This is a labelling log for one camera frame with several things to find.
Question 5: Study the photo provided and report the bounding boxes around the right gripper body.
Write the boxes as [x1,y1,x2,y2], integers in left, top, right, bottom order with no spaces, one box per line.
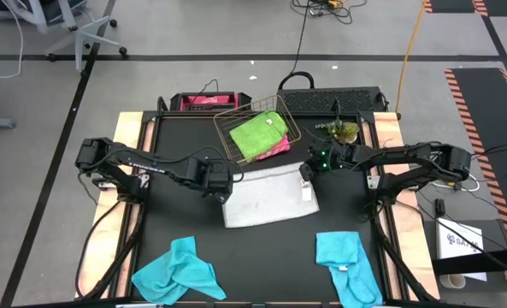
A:
[308,143,351,173]

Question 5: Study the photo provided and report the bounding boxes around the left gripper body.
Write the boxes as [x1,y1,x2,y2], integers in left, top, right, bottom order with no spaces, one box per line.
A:
[201,158,236,197]

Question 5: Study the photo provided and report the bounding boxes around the pink microfiber towel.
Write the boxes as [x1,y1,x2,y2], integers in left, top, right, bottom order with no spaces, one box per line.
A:
[256,134,292,162]

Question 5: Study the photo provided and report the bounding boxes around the copper wire basket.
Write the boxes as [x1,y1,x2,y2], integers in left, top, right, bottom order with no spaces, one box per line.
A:
[213,94,303,167]

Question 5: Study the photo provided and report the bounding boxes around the grey waffle microfiber towel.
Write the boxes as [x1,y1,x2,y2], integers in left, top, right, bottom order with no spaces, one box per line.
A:
[221,161,321,229]

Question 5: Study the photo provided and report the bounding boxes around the green microfiber towel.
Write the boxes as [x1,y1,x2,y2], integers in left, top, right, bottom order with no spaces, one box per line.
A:
[228,110,290,161]

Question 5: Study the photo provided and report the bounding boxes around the blue microfiber towel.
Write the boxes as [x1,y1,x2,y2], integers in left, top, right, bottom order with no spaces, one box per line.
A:
[131,235,228,306]

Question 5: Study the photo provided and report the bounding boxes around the blue towel with white label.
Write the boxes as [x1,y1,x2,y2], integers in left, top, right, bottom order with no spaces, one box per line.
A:
[315,230,384,308]

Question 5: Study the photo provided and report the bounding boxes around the potted succulent plant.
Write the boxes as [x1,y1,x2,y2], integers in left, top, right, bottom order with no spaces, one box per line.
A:
[315,118,361,145]

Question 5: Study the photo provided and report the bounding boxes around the black perforated case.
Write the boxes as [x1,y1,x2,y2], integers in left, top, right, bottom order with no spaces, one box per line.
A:
[276,86,386,115]

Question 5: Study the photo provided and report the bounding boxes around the red and black case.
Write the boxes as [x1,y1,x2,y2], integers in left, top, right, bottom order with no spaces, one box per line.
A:
[168,91,253,113]

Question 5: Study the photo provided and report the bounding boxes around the light wooden side board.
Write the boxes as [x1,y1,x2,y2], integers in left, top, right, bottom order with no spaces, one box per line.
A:
[75,111,145,299]
[372,111,440,300]

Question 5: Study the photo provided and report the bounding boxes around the white labelled box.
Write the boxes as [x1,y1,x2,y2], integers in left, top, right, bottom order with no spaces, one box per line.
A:
[435,216,488,282]

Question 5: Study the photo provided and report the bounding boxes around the black orange-striped floor mat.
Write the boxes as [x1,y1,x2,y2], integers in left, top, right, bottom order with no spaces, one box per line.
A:
[444,67,507,249]
[422,0,507,18]

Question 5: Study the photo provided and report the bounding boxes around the beige tape roll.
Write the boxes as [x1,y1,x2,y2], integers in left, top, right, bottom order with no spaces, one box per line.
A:
[439,273,467,290]

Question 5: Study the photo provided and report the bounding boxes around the black flat bar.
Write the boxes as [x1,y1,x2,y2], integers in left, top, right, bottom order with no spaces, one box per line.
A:
[431,246,507,276]

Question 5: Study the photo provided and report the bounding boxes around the white office chair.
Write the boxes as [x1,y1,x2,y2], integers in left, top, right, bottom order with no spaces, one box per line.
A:
[0,0,129,72]

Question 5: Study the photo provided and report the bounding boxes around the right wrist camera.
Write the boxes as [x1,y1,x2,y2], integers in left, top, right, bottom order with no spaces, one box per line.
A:
[298,162,316,182]

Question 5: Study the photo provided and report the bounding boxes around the black cable loop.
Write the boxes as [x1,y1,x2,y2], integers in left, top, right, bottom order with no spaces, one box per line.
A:
[277,70,316,92]

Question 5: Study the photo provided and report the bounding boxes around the black hanging cable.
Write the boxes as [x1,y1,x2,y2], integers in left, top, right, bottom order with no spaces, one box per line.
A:
[292,0,310,74]

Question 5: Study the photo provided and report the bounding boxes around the black frame strut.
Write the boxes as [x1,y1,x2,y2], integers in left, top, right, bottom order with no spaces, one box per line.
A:
[370,204,439,303]
[81,200,148,300]

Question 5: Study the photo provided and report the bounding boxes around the yellow hanging cable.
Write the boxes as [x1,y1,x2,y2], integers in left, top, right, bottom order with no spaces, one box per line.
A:
[395,0,428,114]

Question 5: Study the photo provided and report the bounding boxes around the white cable loop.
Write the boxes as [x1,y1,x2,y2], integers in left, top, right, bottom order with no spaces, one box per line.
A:
[432,173,481,193]

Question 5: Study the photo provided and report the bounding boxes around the black cable bundle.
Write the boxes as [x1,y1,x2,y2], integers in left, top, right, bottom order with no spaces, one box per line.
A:
[291,0,368,26]

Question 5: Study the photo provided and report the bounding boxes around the white floor cable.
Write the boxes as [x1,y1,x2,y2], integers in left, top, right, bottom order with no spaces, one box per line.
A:
[0,0,25,80]

